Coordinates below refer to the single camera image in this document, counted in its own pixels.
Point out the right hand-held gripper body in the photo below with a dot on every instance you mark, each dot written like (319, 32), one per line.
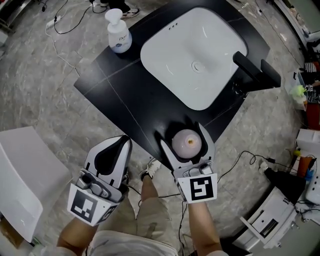
(200, 190)

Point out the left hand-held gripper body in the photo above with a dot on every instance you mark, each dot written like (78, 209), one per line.
(82, 205)

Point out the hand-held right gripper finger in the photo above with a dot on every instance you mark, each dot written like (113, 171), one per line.
(172, 162)
(211, 150)

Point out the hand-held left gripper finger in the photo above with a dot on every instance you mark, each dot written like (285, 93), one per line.
(127, 160)
(91, 160)

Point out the pale pink round ball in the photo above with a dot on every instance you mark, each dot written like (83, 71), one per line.
(185, 145)

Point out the person's left forearm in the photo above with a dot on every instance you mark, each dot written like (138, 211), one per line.
(75, 237)

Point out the person's right forearm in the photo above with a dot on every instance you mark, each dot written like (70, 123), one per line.
(203, 230)

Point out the black sink cabinet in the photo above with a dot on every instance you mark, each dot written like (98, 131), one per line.
(130, 95)

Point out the white sink basin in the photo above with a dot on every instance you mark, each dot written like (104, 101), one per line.
(190, 50)

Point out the white pump soap bottle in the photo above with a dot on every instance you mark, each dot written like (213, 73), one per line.
(119, 37)

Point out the person's white shoe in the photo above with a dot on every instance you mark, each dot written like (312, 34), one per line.
(152, 167)

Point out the person's leg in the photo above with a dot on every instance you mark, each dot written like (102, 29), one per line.
(148, 187)

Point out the person's beige shorts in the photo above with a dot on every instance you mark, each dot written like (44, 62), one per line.
(152, 215)

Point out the person's white shirt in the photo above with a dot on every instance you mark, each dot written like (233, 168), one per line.
(125, 245)

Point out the loose white ceramic basin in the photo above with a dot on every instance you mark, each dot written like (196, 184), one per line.
(22, 175)

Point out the cardboard box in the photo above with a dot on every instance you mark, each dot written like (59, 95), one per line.
(10, 233)

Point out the black faucet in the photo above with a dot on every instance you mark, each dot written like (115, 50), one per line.
(260, 75)

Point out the orange container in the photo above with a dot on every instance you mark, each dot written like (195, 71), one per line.
(305, 165)

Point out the green yellow cloth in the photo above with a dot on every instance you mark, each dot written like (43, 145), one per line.
(298, 91)

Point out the red box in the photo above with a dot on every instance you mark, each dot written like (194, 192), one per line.
(313, 116)

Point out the white power strip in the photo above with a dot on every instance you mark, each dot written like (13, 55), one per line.
(53, 21)

